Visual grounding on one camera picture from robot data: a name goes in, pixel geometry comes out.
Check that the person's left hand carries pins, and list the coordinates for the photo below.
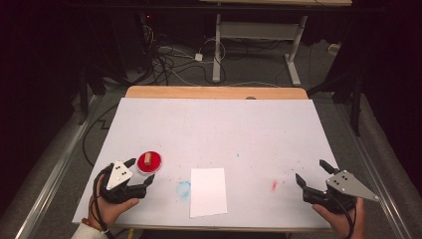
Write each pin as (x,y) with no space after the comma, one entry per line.
(109,210)

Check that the small wooden stamp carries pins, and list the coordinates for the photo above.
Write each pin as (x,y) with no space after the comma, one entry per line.
(148,159)

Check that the white paper sheet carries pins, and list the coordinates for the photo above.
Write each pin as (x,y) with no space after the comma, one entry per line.
(208,192)

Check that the white power adapter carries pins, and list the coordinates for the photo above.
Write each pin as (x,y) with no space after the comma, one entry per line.
(198,57)

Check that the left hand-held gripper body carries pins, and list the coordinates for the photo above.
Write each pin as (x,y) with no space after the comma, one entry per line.
(117,176)

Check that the metal floor rail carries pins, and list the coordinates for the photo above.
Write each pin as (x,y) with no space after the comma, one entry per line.
(56,169)

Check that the round red ink pad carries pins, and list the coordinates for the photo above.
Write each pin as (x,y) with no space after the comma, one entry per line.
(154,163)

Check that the white desk with metal legs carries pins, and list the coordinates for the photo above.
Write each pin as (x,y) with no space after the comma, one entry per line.
(258,30)

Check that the small white box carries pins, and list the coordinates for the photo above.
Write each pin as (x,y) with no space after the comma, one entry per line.
(333,49)

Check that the black stand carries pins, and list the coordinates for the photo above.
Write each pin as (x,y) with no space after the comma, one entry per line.
(83,96)

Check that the person's right hand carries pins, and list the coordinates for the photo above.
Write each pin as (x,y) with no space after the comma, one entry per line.
(335,223)

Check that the wooden table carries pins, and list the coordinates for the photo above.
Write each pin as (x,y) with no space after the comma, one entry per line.
(199,92)

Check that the dark metal shelf frame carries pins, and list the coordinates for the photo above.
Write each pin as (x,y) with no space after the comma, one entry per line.
(375,172)

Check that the white sleeve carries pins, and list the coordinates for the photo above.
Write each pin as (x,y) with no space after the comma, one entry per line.
(87,233)

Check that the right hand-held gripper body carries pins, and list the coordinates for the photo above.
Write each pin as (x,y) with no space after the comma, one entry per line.
(348,186)

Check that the white table cover board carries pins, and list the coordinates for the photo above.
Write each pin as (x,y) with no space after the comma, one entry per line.
(219,132)

